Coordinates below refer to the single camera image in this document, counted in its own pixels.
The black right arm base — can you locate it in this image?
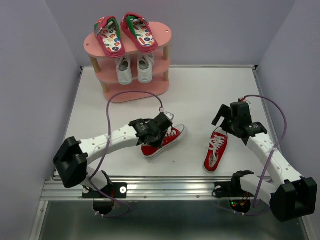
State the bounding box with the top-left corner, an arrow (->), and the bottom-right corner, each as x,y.
211,181 -> 258,216

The pink three-tier shoe shelf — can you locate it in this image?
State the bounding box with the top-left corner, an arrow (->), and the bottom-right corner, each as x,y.
83,21 -> 172,103

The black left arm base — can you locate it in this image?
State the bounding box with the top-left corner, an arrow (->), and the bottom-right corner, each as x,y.
81,182 -> 130,218

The aluminium front mounting rail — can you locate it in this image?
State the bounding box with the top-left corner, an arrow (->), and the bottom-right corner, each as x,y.
41,176 -> 272,202

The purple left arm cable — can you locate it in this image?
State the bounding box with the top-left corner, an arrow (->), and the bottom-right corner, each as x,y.
86,90 -> 165,219

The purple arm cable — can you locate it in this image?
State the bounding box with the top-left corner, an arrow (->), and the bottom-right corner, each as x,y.
86,90 -> 165,219
212,94 -> 288,217

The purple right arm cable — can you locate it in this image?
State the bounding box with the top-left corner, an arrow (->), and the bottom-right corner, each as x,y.
212,94 -> 288,217

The white sneaker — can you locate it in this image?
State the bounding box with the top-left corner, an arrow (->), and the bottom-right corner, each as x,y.
115,55 -> 133,85
137,52 -> 155,84

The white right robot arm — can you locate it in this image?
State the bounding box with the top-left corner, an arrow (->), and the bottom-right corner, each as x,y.
212,101 -> 318,222

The pink patterned sandal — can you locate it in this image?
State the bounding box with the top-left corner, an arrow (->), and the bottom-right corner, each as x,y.
120,12 -> 159,54
93,16 -> 126,58

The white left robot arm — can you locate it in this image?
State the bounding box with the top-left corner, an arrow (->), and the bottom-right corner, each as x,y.
53,111 -> 174,197

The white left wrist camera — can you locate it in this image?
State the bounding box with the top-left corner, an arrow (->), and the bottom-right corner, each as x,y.
159,107 -> 175,121

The red sneaker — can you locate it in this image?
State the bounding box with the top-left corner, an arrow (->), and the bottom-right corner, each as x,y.
203,127 -> 228,173
141,124 -> 187,159

